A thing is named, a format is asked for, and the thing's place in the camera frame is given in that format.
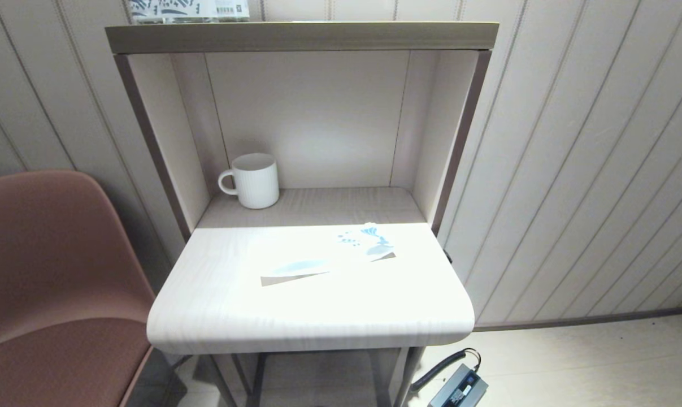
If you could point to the white blue-patterned plastic bag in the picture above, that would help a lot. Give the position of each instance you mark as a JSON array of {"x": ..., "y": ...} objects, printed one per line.
[{"x": 329, "y": 254}]

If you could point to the light wood shelf table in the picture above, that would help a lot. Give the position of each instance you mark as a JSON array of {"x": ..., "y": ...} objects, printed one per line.
[{"x": 318, "y": 141}]

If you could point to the white ribbed mug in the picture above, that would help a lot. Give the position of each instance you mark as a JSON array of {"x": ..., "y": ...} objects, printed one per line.
[{"x": 256, "y": 181}]

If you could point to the printed package with barcode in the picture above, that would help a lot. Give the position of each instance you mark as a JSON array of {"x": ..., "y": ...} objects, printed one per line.
[{"x": 188, "y": 10}]

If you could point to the pinkish brown chair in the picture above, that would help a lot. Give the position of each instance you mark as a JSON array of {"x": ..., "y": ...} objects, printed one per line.
[{"x": 52, "y": 294}]

